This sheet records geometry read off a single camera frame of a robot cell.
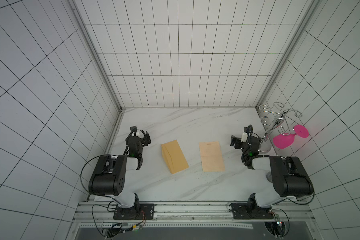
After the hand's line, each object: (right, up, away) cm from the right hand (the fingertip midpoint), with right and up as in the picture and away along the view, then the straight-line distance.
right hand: (241, 134), depth 95 cm
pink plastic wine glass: (+18, -3, -12) cm, 22 cm away
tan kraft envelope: (-44, -14, -3) cm, 46 cm away
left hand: (-67, -1, 0) cm, 67 cm away
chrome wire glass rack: (+13, +13, -17) cm, 25 cm away
